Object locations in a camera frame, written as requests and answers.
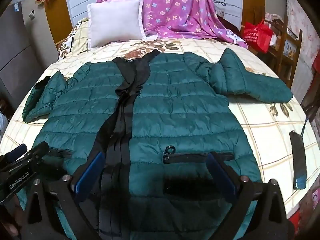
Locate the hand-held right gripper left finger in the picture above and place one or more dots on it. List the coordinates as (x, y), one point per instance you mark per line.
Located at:
(90, 172)

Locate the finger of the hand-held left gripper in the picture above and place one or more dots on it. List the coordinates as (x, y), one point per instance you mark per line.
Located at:
(16, 152)
(40, 150)

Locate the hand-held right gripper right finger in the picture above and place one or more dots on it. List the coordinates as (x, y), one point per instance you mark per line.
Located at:
(221, 177)

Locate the green puffer jacket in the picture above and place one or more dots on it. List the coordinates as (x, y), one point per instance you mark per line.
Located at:
(180, 105)

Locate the floral plaid bedsheet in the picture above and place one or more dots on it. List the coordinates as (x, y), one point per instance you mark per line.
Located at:
(265, 135)

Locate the black phone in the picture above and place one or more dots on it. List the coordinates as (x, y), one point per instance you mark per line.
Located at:
(298, 160)

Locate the grey cabinet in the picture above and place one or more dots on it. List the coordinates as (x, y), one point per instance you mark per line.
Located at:
(22, 55)

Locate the wooden shelf rack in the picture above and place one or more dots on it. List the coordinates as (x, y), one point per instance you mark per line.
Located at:
(285, 52)

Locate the red shopping bag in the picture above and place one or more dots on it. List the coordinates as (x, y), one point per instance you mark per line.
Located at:
(257, 36)

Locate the white pillow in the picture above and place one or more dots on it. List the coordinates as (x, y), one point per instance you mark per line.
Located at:
(115, 22)

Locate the dark maroon blanket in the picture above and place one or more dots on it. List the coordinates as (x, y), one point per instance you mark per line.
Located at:
(228, 26)

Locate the white slatted headboard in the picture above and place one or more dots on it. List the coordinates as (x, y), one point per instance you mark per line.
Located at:
(80, 0)

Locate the purple floral sheet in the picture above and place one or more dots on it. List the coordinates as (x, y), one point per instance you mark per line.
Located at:
(175, 7)

